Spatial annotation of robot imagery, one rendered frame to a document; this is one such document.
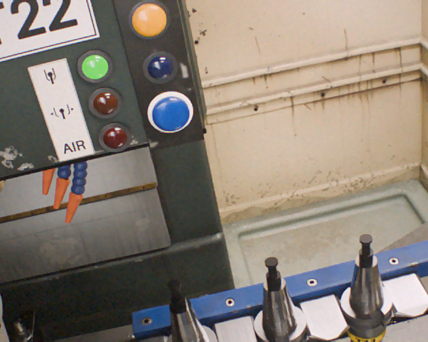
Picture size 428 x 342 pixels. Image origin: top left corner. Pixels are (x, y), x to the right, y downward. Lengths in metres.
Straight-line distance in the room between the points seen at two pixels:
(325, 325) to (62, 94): 0.44
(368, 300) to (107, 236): 0.76
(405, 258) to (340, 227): 1.05
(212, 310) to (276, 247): 1.05
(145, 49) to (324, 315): 0.43
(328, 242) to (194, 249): 0.52
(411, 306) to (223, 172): 1.09
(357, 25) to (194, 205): 0.66
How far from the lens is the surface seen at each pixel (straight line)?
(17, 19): 0.47
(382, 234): 1.85
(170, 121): 0.50
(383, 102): 1.82
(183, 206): 1.39
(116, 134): 0.50
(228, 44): 1.61
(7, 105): 0.50
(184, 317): 0.71
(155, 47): 0.48
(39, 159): 0.52
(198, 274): 1.50
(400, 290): 0.81
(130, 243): 1.40
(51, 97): 0.49
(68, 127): 0.51
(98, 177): 1.29
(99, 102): 0.49
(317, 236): 1.86
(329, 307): 0.79
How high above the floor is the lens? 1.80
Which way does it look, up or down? 34 degrees down
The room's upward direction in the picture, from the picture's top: 11 degrees counter-clockwise
